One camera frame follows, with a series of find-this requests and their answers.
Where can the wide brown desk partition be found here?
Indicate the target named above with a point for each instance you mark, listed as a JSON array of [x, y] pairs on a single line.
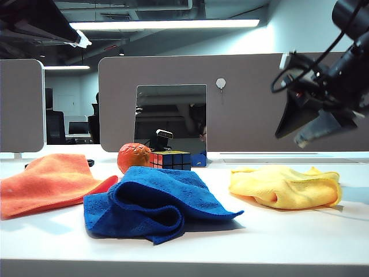
[[245, 115]]

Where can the white partition foot bracket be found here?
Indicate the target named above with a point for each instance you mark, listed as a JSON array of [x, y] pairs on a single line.
[[18, 155]]

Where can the narrow brown desk partition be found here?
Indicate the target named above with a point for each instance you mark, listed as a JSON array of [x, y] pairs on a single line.
[[20, 109]]

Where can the orange microfiber rag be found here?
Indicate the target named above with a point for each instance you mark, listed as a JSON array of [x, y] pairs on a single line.
[[49, 184]]

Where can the long ceiling light strip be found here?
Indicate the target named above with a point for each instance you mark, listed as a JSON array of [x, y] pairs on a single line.
[[161, 24]]

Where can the blue microfiber rag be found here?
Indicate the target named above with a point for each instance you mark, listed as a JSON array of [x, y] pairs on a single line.
[[178, 187]]

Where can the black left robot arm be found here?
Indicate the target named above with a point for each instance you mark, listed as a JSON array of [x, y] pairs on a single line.
[[31, 20]]

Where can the white adhesive wall hook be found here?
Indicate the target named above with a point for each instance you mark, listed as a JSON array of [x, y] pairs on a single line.
[[220, 83]]

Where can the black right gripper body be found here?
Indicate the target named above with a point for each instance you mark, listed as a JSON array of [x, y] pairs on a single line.
[[311, 86]]

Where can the black office chair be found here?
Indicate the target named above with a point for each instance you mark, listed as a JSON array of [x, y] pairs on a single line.
[[54, 127]]

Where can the square frameless mirror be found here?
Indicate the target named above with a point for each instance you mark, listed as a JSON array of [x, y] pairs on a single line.
[[170, 109]]

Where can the black computer monitor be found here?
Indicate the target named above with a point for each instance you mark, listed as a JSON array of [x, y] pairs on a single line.
[[78, 128]]

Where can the orange fruit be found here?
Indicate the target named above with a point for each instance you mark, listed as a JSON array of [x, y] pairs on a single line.
[[129, 158]]

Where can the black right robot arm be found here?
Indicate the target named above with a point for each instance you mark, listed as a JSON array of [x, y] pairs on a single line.
[[353, 17]]

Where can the small black object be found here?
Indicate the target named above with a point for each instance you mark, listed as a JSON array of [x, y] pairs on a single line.
[[91, 162]]

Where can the Rubik's cube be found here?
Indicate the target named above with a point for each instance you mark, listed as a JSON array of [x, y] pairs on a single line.
[[173, 161]]

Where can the yellow microfiber rag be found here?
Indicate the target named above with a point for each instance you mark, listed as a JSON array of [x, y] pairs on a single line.
[[288, 187]]

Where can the short ceiling light strip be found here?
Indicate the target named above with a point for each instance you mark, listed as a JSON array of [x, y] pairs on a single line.
[[66, 67]]

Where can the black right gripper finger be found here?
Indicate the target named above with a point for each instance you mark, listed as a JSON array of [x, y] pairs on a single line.
[[294, 118], [325, 128]]

